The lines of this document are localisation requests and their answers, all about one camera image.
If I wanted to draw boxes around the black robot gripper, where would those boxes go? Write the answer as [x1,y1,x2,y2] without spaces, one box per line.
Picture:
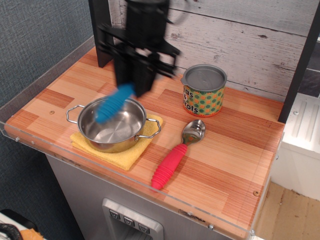
[98,0,180,98]

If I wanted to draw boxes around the blue handled metal fork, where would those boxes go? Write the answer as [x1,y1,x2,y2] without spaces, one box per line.
[95,83,135,124]

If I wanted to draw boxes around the silver metal pan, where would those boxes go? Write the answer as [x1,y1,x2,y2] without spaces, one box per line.
[66,96,161,153]

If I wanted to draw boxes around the peas and carrots can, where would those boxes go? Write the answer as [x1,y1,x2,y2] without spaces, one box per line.
[181,64,227,118]

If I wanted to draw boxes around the yellow folded cloth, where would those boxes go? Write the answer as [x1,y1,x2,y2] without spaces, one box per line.
[69,113,164,172]

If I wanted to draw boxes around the clear acrylic table guard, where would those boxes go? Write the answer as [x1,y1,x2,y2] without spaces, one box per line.
[0,38,284,240]

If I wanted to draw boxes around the silver dispenser button panel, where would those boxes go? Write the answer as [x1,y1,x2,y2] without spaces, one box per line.
[102,198,164,240]

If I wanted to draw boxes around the white plastic side unit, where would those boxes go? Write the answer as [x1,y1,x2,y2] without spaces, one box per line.
[270,93,320,200]

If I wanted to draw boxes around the orange object bottom left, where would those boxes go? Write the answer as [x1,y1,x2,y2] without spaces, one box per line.
[19,228,44,240]

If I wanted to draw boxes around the dark left vertical post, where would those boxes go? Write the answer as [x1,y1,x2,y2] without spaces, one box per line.
[88,0,116,69]

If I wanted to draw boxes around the dark vertical post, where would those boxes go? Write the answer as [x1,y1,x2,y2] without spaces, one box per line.
[88,0,116,69]
[278,3,320,124]

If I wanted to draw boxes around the pink handled metal spoon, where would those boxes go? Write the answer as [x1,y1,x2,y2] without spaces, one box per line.
[151,119,206,190]

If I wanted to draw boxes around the dark right vertical post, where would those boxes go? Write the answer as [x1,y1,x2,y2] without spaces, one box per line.
[278,3,320,124]

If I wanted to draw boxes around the black cable bottom left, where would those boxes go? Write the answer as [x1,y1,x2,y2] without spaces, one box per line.
[0,223,23,240]

